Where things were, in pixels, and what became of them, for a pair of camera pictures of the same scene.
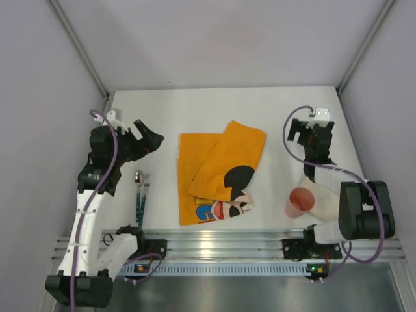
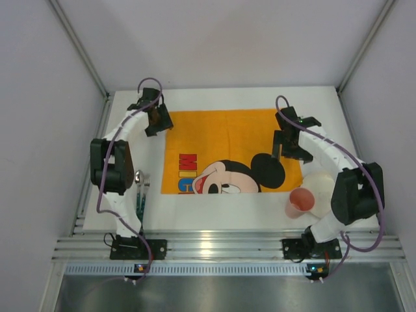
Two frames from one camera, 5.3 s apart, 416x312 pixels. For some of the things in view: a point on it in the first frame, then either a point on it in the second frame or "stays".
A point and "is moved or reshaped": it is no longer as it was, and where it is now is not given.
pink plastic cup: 300,201 stays
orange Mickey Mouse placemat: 216,171 is moved or reshaped
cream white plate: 326,203 stays
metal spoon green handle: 140,180 stays
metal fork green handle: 147,181 stays
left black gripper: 132,143 → 161,120
